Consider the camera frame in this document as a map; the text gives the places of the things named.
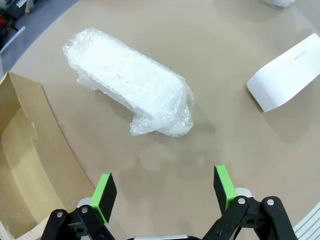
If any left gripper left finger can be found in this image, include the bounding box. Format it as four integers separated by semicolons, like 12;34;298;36
39;172;118;240

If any aluminium bar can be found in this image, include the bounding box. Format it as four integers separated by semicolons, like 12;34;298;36
0;25;26;55

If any white unwrapped digital clock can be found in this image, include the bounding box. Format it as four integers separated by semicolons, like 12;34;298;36
246;32;320;113

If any brown cardboard box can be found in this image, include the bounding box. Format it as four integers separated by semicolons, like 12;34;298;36
0;71;97;240

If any white ribbed base platform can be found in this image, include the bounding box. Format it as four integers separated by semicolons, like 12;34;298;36
293;206;320;240

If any bubble-wrapped clock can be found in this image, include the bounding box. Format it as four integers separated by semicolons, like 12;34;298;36
262;0;297;8
62;27;195;138

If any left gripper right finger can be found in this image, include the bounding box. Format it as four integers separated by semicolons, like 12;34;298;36
202;164;300;240

